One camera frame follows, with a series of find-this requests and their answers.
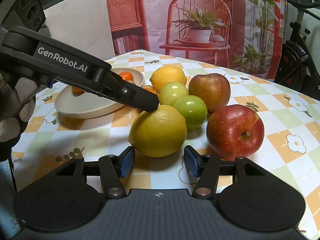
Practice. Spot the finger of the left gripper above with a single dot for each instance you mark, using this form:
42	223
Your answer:
121	91

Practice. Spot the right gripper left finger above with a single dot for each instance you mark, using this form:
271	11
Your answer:
112	169

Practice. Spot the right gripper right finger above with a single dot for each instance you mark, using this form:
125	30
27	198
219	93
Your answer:
204	167

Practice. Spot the pale green apple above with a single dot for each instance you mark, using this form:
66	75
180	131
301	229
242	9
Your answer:
171	92

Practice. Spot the large yellow lemon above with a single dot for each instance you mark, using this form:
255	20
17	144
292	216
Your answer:
160	133

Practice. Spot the bright red apple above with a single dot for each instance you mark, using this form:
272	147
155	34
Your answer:
235	131

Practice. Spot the bright green apple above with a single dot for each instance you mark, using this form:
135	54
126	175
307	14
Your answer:
193	109

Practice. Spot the dull red-brown apple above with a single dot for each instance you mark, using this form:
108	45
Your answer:
214	89

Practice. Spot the small orange tangerine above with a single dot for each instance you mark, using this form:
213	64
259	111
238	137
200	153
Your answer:
77	91

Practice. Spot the gloved left hand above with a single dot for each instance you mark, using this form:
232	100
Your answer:
17	107

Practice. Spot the beige round plate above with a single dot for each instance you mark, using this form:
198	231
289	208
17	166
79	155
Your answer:
84	106

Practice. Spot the pink printed backdrop cloth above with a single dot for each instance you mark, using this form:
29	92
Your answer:
245	35

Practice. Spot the black exercise bike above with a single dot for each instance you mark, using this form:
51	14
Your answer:
297	69

